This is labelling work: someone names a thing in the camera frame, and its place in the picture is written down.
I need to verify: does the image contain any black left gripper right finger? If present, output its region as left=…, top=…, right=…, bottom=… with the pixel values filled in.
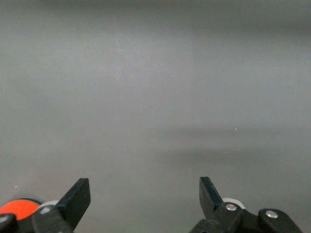
left=189, top=176, right=304, bottom=233

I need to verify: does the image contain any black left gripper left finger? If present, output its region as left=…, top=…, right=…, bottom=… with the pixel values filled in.
left=0, top=178, right=91, bottom=233

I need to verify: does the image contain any orange can with grey lid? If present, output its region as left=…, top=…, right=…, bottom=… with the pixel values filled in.
left=0, top=198, right=41, bottom=222

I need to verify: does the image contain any dark grey table cover sheet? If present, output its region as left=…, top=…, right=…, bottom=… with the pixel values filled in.
left=0, top=0, right=311, bottom=233

